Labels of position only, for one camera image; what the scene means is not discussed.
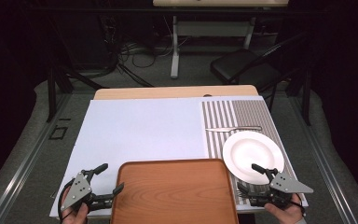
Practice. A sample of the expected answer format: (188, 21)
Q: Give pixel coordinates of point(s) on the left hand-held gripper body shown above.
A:
(77, 189)

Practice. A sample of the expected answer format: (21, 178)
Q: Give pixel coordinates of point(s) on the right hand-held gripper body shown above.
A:
(287, 185)

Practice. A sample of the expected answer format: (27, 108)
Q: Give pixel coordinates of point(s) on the aluminium floor rail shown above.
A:
(28, 155)
(323, 161)

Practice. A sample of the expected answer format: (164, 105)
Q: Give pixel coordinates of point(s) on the white plate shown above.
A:
(248, 152)

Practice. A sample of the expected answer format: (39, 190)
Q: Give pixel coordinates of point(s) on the white board sheet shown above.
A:
(136, 130)

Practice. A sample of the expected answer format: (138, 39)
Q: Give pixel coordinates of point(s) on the person's right hand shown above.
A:
(289, 214)

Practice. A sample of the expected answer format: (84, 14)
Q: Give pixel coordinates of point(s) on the white-legged table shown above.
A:
(211, 28)

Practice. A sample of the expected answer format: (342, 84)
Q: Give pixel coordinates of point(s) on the black folding chair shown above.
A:
(245, 67)

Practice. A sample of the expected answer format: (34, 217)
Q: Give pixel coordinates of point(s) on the person's left hand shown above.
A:
(76, 216)

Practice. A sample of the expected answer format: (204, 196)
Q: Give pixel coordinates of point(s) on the black metal stand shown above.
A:
(52, 93)

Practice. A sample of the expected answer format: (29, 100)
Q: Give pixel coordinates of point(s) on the brown wood-grain tray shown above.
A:
(174, 193)

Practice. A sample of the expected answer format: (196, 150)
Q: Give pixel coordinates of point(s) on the grey striped placemat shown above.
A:
(254, 112)

